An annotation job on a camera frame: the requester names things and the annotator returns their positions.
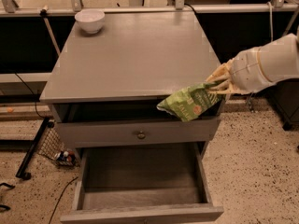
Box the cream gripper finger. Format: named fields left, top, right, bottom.
left=208, top=79, right=240, bottom=101
left=206, top=60, right=233, bottom=82

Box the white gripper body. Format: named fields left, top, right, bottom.
left=230, top=47, right=274, bottom=94

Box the green jalapeno chip bag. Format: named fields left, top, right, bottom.
left=157, top=83, right=223, bottom=122

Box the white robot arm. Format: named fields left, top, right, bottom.
left=206, top=34, right=299, bottom=95

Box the round brass drawer knob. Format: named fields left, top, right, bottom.
left=137, top=131, right=146, bottom=140

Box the closed grey top drawer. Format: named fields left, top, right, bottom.
left=56, top=117, right=220, bottom=148

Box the grey wooden drawer cabinet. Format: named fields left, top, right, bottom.
left=39, top=10, right=235, bottom=224

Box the open grey middle drawer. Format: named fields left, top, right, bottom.
left=61, top=143, right=223, bottom=224

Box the white ceramic bowl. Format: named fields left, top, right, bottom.
left=75, top=9, right=105, bottom=34

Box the wooden stick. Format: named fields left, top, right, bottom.
left=40, top=5, right=61, bottom=57

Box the white hanging cable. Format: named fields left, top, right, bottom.
left=266, top=1, right=275, bottom=43

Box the aluminium frame rail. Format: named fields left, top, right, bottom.
left=0, top=0, right=299, bottom=18

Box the wire mesh basket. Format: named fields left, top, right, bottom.
left=37, top=128, right=75, bottom=167

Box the black wall cable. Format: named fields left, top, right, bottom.
left=13, top=73, right=46, bottom=119

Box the black floor cable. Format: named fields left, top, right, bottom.
left=48, top=176, right=79, bottom=224

